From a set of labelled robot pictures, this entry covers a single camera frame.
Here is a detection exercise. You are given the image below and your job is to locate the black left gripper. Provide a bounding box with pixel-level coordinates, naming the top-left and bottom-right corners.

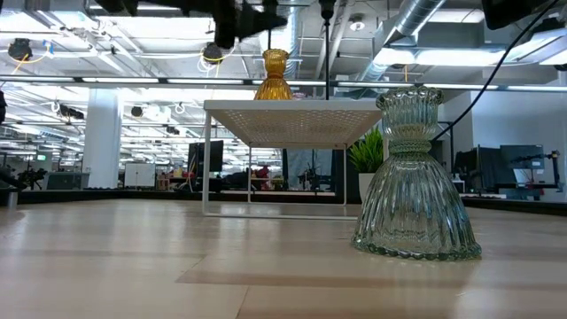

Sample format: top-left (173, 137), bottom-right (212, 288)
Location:
top-left (211, 0), bottom-right (289, 50)

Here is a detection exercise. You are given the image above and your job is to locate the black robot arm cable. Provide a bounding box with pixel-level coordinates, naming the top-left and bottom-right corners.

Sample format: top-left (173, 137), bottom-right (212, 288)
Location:
top-left (431, 0), bottom-right (562, 143)

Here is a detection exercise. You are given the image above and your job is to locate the white perforated metal shelf riser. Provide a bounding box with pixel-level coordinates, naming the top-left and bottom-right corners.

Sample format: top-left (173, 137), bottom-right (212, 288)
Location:
top-left (202, 99), bottom-right (384, 221)

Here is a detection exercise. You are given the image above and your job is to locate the green plant in white pot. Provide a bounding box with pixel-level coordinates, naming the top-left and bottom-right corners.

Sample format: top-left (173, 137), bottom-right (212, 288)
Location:
top-left (347, 127), bottom-right (385, 203)

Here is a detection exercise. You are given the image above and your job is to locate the amber ribbed glass candle holder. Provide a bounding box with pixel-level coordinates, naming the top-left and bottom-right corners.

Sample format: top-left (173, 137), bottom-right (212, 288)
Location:
top-left (253, 48), bottom-right (294, 101)

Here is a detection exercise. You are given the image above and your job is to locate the silver ventilation duct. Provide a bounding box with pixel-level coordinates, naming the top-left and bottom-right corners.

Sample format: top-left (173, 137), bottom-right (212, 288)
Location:
top-left (252, 0), bottom-right (303, 81)
top-left (358, 0), bottom-right (447, 83)

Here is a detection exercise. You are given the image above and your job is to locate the white cabinet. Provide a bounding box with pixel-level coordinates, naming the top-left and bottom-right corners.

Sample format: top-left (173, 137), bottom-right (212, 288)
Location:
top-left (123, 162), bottom-right (158, 189)

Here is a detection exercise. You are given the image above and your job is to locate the black ceiling device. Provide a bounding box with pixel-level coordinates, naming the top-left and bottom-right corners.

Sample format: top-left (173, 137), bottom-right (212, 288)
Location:
top-left (202, 41), bottom-right (224, 66)
top-left (7, 37), bottom-right (34, 61)

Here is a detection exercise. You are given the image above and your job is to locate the black computer monitor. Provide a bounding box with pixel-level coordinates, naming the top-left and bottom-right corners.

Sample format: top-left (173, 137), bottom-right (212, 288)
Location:
top-left (187, 140), bottom-right (225, 175)

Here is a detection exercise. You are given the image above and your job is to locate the monitor on black arm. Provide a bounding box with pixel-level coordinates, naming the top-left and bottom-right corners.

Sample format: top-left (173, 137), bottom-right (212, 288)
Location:
top-left (500, 144), bottom-right (562, 190)

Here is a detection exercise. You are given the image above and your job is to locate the white building column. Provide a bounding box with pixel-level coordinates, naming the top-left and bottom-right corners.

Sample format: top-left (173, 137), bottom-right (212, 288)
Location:
top-left (82, 88), bottom-right (123, 190)

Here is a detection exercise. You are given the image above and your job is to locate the grey cabinet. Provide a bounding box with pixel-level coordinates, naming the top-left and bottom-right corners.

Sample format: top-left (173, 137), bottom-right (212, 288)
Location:
top-left (43, 171), bottom-right (90, 191)

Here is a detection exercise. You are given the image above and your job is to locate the pale green glass candle holder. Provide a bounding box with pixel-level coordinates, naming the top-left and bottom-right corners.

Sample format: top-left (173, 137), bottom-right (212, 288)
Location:
top-left (352, 86), bottom-right (483, 261)

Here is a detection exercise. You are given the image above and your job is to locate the dark monitor back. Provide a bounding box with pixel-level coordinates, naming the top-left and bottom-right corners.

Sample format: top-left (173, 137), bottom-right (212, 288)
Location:
top-left (453, 146), bottom-right (504, 192)

